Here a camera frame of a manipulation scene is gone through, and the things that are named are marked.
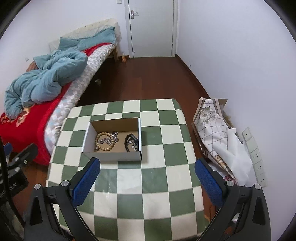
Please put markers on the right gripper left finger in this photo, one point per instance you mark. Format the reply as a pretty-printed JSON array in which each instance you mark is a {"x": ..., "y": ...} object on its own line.
[{"x": 52, "y": 212}]

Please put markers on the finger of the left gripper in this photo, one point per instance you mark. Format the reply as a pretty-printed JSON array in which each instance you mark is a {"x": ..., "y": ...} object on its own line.
[{"x": 7, "y": 150}]

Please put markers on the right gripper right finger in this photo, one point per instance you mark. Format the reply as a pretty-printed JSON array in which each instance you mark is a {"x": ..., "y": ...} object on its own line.
[{"x": 242, "y": 211}]

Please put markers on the black smart wristband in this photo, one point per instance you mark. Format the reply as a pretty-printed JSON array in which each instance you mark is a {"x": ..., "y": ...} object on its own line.
[{"x": 131, "y": 141}]

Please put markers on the bed with red sheet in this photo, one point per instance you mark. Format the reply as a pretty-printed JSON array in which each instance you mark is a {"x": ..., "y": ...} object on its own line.
[{"x": 29, "y": 126}]

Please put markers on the white fabric sheet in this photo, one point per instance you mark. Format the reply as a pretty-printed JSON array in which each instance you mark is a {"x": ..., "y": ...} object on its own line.
[{"x": 235, "y": 156}]

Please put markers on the floral patterned cloth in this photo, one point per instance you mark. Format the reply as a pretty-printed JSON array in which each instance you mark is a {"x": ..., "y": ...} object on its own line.
[{"x": 210, "y": 128}]

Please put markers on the white cardboard box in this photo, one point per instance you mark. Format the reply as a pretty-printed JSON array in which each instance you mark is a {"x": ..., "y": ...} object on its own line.
[{"x": 104, "y": 139}]

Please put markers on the blue crumpled blanket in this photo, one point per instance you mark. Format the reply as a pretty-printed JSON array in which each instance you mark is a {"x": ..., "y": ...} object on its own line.
[{"x": 53, "y": 71}]

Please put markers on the checkered grey bed cover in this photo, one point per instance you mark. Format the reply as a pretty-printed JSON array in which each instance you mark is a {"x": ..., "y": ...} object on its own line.
[{"x": 73, "y": 94}]

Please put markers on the small orange bottle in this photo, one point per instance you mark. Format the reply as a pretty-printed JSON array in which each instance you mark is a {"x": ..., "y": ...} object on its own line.
[{"x": 123, "y": 57}]

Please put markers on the white door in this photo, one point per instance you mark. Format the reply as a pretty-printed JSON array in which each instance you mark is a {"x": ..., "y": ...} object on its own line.
[{"x": 151, "y": 28}]

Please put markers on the white wall power strip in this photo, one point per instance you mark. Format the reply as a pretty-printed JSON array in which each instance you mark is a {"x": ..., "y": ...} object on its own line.
[{"x": 255, "y": 157}]

